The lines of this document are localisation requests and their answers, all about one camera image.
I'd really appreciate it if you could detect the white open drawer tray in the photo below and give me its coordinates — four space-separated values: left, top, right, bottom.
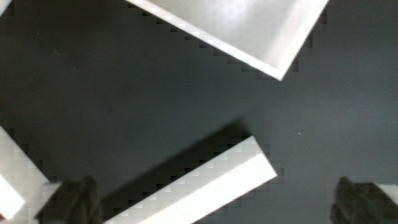
0 127 59 224

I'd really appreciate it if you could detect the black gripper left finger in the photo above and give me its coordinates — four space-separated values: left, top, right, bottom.
36 176 104 224

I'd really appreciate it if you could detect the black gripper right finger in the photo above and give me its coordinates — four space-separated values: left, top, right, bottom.
331 177 398 224

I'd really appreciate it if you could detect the white drawer cabinet box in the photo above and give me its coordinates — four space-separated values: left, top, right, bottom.
127 0 329 80

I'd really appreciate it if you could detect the white drawer with knob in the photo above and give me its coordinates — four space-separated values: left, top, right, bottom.
105 137 278 224

